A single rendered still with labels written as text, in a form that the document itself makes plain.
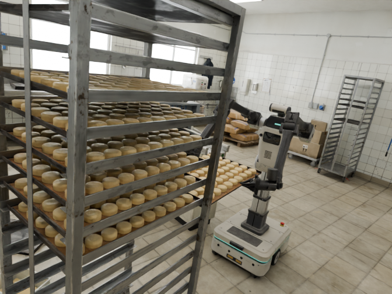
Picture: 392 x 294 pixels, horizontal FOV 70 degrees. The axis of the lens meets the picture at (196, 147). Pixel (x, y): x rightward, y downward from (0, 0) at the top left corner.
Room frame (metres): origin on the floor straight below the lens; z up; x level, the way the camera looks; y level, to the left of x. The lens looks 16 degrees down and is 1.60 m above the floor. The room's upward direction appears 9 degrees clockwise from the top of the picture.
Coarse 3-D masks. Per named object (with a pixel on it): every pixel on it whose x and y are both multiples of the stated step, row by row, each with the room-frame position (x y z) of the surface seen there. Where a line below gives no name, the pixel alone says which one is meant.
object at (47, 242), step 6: (198, 198) 1.11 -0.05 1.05; (18, 204) 0.87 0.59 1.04; (12, 210) 0.82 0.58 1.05; (18, 216) 0.79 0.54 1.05; (24, 222) 0.77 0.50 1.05; (36, 234) 0.72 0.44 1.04; (42, 234) 0.73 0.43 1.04; (42, 240) 0.70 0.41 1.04; (48, 240) 0.71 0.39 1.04; (48, 246) 0.68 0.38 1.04; (54, 246) 0.69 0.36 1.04; (54, 252) 0.66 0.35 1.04; (60, 252) 0.67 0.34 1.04; (60, 258) 0.64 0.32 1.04
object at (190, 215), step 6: (210, 150) 2.58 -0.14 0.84; (222, 150) 2.65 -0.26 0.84; (216, 204) 2.67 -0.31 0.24; (192, 210) 2.44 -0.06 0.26; (198, 210) 2.49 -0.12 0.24; (180, 216) 2.56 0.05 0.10; (186, 216) 2.49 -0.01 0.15; (192, 216) 2.45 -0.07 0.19; (210, 216) 2.62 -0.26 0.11; (180, 222) 2.59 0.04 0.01; (186, 222) 2.53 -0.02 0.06; (198, 222) 2.51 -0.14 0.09; (192, 228) 2.50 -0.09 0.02
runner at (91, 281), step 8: (192, 224) 1.05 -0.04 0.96; (176, 232) 0.97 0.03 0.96; (160, 240) 0.89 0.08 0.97; (144, 248) 0.83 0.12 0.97; (152, 248) 0.86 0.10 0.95; (128, 256) 0.77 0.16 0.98; (136, 256) 0.80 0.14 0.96; (120, 264) 0.74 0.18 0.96; (104, 272) 0.69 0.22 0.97; (112, 272) 0.72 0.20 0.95; (88, 280) 0.65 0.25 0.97; (96, 280) 0.67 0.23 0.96
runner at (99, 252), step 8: (200, 200) 1.08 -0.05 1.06; (184, 208) 0.99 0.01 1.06; (192, 208) 1.04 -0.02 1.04; (168, 216) 0.91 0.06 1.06; (176, 216) 0.95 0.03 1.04; (152, 224) 0.85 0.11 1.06; (160, 224) 0.88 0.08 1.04; (136, 232) 0.79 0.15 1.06; (144, 232) 0.82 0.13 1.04; (120, 240) 0.74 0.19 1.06; (128, 240) 0.76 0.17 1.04; (104, 248) 0.69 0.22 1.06; (112, 248) 0.71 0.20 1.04; (88, 256) 0.65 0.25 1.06; (96, 256) 0.67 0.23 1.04; (64, 272) 0.60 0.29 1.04
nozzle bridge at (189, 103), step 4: (168, 104) 2.99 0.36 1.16; (172, 104) 3.02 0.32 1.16; (176, 104) 3.06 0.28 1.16; (180, 104) 3.10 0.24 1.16; (184, 104) 3.14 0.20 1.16; (188, 104) 3.18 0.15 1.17; (192, 104) 3.22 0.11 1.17; (196, 104) 3.26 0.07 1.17; (184, 108) 3.25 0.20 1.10; (188, 108) 3.30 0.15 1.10; (192, 108) 3.32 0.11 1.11; (196, 108) 3.27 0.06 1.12; (196, 112) 3.27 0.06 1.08; (188, 128) 3.35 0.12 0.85
